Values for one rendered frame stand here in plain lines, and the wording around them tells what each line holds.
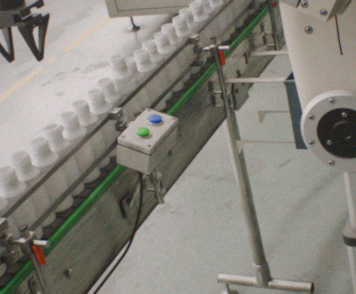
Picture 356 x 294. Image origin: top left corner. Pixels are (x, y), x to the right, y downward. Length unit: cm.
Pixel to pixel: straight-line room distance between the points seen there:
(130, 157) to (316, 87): 50
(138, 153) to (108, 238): 24
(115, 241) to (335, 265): 135
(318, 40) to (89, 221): 70
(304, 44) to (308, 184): 226
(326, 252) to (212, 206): 65
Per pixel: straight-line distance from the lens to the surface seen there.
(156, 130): 161
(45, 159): 157
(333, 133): 128
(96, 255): 168
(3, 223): 143
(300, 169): 356
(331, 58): 121
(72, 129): 165
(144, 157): 158
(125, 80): 181
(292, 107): 214
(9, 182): 149
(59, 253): 157
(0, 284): 147
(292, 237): 311
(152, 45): 196
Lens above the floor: 178
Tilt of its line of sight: 26 degrees down
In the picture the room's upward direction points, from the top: 14 degrees counter-clockwise
